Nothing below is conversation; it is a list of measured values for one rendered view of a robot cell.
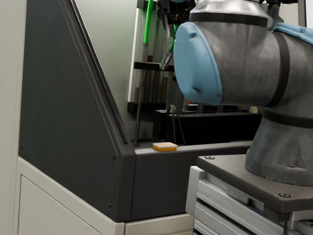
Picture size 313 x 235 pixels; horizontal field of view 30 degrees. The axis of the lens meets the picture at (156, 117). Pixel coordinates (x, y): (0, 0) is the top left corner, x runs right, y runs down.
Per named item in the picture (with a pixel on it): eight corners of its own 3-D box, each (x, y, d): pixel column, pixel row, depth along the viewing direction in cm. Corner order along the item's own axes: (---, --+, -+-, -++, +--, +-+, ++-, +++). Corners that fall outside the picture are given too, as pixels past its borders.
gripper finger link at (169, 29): (164, 52, 144) (164, 26, 137) (161, 35, 148) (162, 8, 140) (176, 51, 144) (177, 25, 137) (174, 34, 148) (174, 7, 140)
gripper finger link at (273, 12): (275, 44, 137) (281, 4, 135) (257, 41, 142) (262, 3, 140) (284, 44, 139) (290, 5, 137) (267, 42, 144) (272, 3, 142)
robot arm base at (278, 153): (360, 183, 91) (371, 121, 90) (286, 190, 84) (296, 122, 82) (295, 157, 104) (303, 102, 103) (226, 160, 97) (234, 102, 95)
